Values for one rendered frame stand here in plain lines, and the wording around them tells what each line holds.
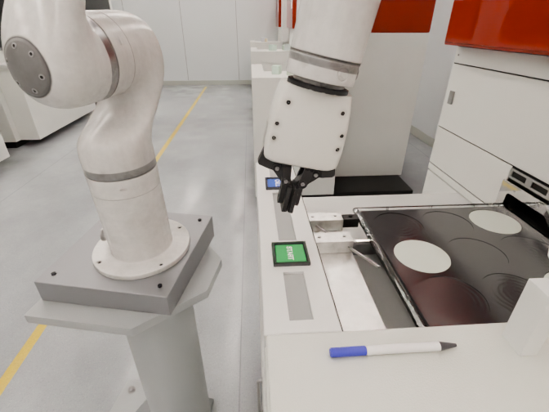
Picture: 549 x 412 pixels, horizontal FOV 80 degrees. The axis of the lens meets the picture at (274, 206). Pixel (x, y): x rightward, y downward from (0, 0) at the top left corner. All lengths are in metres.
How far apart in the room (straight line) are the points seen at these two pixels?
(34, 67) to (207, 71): 8.02
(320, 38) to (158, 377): 0.78
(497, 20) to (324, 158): 0.69
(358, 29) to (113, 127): 0.40
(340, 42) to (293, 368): 0.34
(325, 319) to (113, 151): 0.40
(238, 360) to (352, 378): 1.22
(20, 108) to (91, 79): 4.30
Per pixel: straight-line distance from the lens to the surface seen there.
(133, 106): 0.61
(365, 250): 0.77
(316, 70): 0.38
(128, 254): 0.68
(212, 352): 1.62
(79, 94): 0.52
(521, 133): 0.98
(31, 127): 4.83
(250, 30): 8.37
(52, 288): 0.74
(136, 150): 0.59
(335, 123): 0.41
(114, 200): 0.62
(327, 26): 0.38
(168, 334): 0.80
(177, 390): 0.95
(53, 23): 0.51
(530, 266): 0.75
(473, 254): 0.73
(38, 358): 1.89
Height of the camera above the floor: 1.28
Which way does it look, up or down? 29 degrees down
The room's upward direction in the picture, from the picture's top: straight up
